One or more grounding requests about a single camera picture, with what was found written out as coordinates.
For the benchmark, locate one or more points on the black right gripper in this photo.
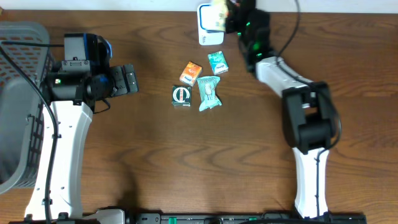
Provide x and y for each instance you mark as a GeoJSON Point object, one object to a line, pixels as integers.
{"type": "Point", "coordinates": [232, 8]}

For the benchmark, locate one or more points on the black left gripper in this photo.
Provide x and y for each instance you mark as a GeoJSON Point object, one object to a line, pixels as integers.
{"type": "Point", "coordinates": [124, 88]}

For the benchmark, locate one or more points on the white blue snack bag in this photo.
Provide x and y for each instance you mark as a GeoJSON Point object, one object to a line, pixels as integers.
{"type": "Point", "coordinates": [216, 19]}

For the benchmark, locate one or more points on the small teal box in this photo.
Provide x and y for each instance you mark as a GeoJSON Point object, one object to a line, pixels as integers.
{"type": "Point", "coordinates": [218, 63]}

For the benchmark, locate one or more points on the black round-logo packet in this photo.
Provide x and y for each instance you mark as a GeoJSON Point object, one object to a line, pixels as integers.
{"type": "Point", "coordinates": [181, 95]}

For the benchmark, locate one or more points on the small orange box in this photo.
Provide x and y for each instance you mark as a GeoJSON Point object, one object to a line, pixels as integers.
{"type": "Point", "coordinates": [190, 73]}

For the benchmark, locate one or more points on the teal candy pouch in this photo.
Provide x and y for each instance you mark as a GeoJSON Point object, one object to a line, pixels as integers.
{"type": "Point", "coordinates": [207, 87]}

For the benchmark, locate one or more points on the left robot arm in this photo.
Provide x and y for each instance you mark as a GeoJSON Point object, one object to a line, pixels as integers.
{"type": "Point", "coordinates": [70, 93]}

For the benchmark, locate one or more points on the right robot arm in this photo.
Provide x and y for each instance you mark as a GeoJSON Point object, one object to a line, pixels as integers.
{"type": "Point", "coordinates": [310, 122]}

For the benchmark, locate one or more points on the white barcode scanner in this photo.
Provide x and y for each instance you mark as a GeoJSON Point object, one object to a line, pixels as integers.
{"type": "Point", "coordinates": [205, 35]}

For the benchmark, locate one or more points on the grey plastic shopping basket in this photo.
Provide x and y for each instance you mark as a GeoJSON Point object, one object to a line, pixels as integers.
{"type": "Point", "coordinates": [22, 122]}

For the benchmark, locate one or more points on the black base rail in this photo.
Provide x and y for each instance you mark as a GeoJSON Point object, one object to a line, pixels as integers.
{"type": "Point", "coordinates": [118, 215]}

